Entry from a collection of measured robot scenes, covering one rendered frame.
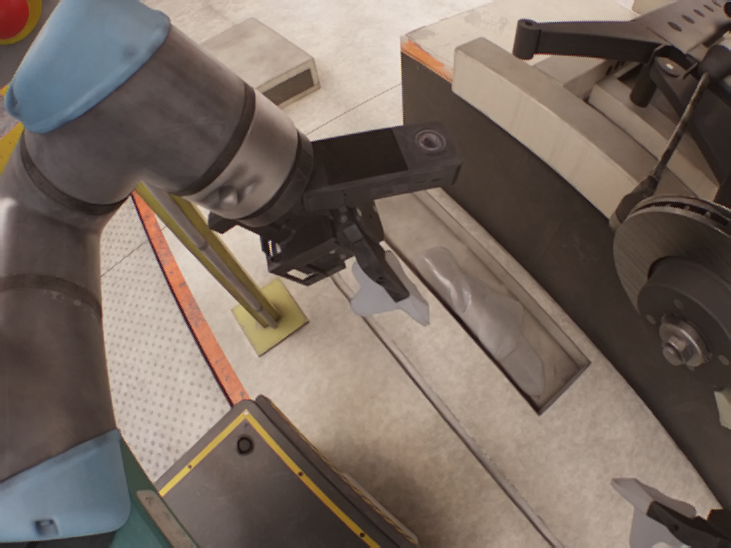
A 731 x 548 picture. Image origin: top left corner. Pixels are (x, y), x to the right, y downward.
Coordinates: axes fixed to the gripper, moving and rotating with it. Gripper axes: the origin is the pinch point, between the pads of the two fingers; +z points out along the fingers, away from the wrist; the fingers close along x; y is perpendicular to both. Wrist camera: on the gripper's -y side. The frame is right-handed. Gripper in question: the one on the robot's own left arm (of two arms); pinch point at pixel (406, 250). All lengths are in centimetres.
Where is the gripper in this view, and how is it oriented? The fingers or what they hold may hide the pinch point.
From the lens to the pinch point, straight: 41.5
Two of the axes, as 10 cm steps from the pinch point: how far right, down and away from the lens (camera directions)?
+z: 4.7, 2.4, 8.5
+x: 2.5, 8.9, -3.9
